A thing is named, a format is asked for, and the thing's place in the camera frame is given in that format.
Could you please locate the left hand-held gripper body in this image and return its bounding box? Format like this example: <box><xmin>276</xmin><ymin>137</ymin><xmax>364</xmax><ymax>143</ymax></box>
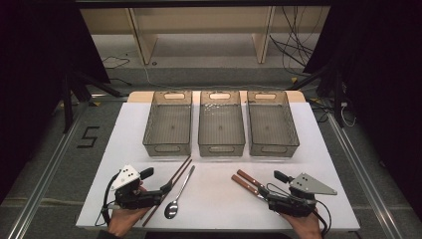
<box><xmin>109</xmin><ymin>164</ymin><xmax>164</xmax><ymax>211</ymax></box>

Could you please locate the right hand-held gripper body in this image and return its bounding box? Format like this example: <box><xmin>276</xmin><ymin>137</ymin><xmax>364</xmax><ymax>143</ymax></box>
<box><xmin>267</xmin><ymin>172</ymin><xmax>338</xmax><ymax>219</ymax></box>

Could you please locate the wooden handled knife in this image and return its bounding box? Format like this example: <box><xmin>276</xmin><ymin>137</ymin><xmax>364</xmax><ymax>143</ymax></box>
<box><xmin>236</xmin><ymin>168</ymin><xmax>267</xmax><ymax>189</ymax></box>

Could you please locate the long steel spoon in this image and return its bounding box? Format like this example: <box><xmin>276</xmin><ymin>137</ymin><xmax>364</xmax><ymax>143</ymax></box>
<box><xmin>163</xmin><ymin>164</ymin><xmax>196</xmax><ymax>220</ymax></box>

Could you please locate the brown wooden chopstick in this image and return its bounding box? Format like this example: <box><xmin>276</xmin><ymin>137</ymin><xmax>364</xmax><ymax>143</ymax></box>
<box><xmin>142</xmin><ymin>158</ymin><xmax>193</xmax><ymax>228</ymax></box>
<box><xmin>140</xmin><ymin>154</ymin><xmax>192</xmax><ymax>221</ymax></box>

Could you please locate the smoky clear plastic bin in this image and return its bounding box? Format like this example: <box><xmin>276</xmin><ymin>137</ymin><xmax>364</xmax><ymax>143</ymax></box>
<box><xmin>197</xmin><ymin>90</ymin><xmax>247</xmax><ymax>157</ymax></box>
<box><xmin>247</xmin><ymin>90</ymin><xmax>301</xmax><ymax>158</ymax></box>
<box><xmin>142</xmin><ymin>90</ymin><xmax>193</xmax><ymax>157</ymax></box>

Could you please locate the person's left hand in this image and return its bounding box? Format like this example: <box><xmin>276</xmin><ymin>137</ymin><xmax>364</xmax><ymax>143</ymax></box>
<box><xmin>107</xmin><ymin>206</ymin><xmax>152</xmax><ymax>238</ymax></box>

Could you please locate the person's right hand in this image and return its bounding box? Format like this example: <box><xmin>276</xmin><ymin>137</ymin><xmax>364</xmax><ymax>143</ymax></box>
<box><xmin>282</xmin><ymin>207</ymin><xmax>324</xmax><ymax>239</ymax></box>

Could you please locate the light wooden bench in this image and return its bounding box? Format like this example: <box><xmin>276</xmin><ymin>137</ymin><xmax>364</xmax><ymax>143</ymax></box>
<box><xmin>79</xmin><ymin>6</ymin><xmax>331</xmax><ymax>66</ymax></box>

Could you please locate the black curtain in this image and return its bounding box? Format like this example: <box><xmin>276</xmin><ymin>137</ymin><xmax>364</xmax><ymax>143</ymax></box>
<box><xmin>303</xmin><ymin>0</ymin><xmax>422</xmax><ymax>213</ymax></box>
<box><xmin>0</xmin><ymin>0</ymin><xmax>112</xmax><ymax>203</ymax></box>

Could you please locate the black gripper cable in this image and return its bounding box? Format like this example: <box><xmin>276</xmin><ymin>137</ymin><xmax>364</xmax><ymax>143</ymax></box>
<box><xmin>312</xmin><ymin>198</ymin><xmax>332</xmax><ymax>238</ymax></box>
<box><xmin>95</xmin><ymin>172</ymin><xmax>122</xmax><ymax>227</ymax></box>

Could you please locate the aluminium floor rail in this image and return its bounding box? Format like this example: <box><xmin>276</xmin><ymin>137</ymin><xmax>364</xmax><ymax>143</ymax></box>
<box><xmin>6</xmin><ymin>103</ymin><xmax>91</xmax><ymax>239</ymax></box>
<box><xmin>89</xmin><ymin>94</ymin><xmax>130</xmax><ymax>103</ymax></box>
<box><xmin>326</xmin><ymin>113</ymin><xmax>404</xmax><ymax>239</ymax></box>

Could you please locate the white cable with plug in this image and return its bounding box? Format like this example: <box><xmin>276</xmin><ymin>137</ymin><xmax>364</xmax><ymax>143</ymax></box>
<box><xmin>339</xmin><ymin>101</ymin><xmax>357</xmax><ymax>128</ymax></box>

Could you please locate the thin black floor cable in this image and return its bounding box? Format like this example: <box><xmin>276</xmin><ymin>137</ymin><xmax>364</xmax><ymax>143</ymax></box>
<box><xmin>101</xmin><ymin>55</ymin><xmax>133</xmax><ymax>88</ymax></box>

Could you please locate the bundle of black cables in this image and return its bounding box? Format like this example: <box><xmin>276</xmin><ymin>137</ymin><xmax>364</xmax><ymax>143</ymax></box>
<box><xmin>268</xmin><ymin>6</ymin><xmax>324</xmax><ymax>78</ymax></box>

